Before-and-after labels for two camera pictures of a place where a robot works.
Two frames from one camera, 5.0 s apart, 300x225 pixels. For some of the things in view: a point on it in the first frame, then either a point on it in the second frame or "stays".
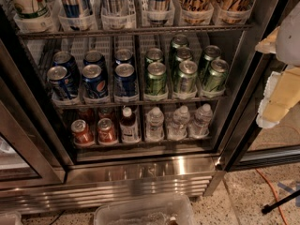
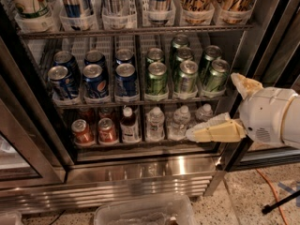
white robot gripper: x=290 y=41 to x=264 y=113
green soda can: x=156 y=87 stays
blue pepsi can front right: x=125 y=81 stays
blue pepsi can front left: x=60 y=83 stays
